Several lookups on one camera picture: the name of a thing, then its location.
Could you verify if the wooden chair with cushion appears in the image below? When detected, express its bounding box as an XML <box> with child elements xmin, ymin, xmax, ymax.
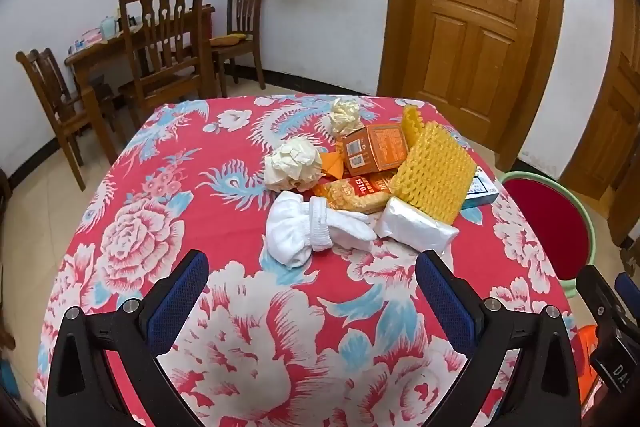
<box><xmin>210</xmin><ymin>0</ymin><xmax>268</xmax><ymax>90</ymax></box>

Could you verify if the white sock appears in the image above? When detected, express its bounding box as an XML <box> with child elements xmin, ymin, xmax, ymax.
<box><xmin>265</xmin><ymin>191</ymin><xmax>377</xmax><ymax>270</ymax></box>

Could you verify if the yellow foam fruit net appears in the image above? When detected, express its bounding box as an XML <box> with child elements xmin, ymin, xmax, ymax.
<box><xmin>387</xmin><ymin>105</ymin><xmax>477</xmax><ymax>225</ymax></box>

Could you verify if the white medicine box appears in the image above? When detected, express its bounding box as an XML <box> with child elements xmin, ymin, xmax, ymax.
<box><xmin>459</xmin><ymin>167</ymin><xmax>499</xmax><ymax>212</ymax></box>

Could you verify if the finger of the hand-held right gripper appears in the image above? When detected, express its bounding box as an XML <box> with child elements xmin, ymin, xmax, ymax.
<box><xmin>614</xmin><ymin>272</ymin><xmax>640</xmax><ymax>314</ymax></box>
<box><xmin>576</xmin><ymin>264</ymin><xmax>632</xmax><ymax>343</ymax></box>

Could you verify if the cream paper ball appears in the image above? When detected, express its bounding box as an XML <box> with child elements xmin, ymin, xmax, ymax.
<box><xmin>263</xmin><ymin>137</ymin><xmax>325</xmax><ymax>194</ymax></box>
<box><xmin>329</xmin><ymin>98</ymin><xmax>362</xmax><ymax>138</ymax></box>

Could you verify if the open wooden door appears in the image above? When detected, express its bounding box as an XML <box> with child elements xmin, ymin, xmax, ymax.
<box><xmin>560</xmin><ymin>0</ymin><xmax>640</xmax><ymax>248</ymax></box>

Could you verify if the closed wooden door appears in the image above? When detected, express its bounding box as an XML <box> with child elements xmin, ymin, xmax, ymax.
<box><xmin>377</xmin><ymin>0</ymin><xmax>566</xmax><ymax>158</ymax></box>

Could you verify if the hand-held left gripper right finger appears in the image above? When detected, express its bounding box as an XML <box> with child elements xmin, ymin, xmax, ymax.
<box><xmin>415</xmin><ymin>250</ymin><xmax>583</xmax><ymax>427</ymax></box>

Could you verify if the orange carton box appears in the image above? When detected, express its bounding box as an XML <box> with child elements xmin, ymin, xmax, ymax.
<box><xmin>341</xmin><ymin>123</ymin><xmax>412</xmax><ymax>175</ymax></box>

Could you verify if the orange snack packet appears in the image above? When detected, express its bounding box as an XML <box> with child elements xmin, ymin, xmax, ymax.
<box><xmin>311</xmin><ymin>174</ymin><xmax>396</xmax><ymax>214</ymax></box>

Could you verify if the pink packet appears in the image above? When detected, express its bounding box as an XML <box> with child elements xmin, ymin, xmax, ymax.
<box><xmin>75</xmin><ymin>28</ymin><xmax>103</xmax><ymax>50</ymax></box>

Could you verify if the red basin with green rim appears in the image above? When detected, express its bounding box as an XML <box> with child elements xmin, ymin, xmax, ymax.
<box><xmin>498</xmin><ymin>172</ymin><xmax>596</xmax><ymax>290</ymax></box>

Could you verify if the wooden dining table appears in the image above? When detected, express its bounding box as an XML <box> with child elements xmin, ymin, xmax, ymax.
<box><xmin>65</xmin><ymin>5</ymin><xmax>216</xmax><ymax>165</ymax></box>

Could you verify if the orange plastic stool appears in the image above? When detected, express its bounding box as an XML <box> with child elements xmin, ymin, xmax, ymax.
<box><xmin>572</xmin><ymin>324</ymin><xmax>608</xmax><ymax>408</ymax></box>

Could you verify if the red floral tablecloth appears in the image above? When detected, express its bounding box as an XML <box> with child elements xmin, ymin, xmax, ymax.
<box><xmin>32</xmin><ymin>94</ymin><xmax>576</xmax><ymax>427</ymax></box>

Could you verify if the tall-backed wooden chair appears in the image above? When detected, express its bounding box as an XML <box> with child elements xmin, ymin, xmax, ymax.
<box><xmin>116</xmin><ymin>0</ymin><xmax>228</xmax><ymax>128</ymax></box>

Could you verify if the low-backed wooden chair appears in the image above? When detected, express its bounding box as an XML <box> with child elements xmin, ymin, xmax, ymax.
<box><xmin>16</xmin><ymin>48</ymin><xmax>126</xmax><ymax>192</ymax></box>

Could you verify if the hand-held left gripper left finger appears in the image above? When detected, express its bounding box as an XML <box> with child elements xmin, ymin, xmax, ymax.
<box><xmin>46</xmin><ymin>249</ymin><xmax>211</xmax><ymax>427</ymax></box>

